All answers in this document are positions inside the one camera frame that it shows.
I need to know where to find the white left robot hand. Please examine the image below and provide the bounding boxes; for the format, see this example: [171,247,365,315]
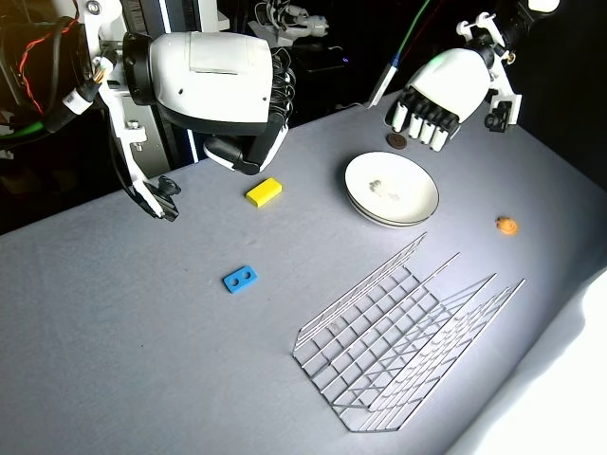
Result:
[386,48,492,153]

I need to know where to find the silver wire rack shelf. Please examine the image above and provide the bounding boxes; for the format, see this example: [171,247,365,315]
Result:
[290,231,526,433]

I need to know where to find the white spare robot hand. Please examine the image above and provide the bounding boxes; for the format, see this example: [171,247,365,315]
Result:
[253,0,331,47]

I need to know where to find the white plate black rim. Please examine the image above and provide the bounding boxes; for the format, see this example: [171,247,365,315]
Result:
[345,189,435,229]
[344,151,440,224]

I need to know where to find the green cable grey plug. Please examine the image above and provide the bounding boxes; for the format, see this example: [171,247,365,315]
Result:
[367,0,433,110]

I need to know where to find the blue block two holes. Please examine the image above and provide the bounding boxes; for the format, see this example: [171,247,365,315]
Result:
[222,265,261,295]

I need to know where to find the yellow rectangular block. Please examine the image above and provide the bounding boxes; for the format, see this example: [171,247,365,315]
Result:
[245,177,284,209]

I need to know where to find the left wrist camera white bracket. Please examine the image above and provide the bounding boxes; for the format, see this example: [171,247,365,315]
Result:
[455,12,524,134]

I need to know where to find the black box blue light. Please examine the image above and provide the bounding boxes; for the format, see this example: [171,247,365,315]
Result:
[293,45,352,124]

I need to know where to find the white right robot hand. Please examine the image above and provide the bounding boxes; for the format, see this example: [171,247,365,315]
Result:
[123,30,296,175]

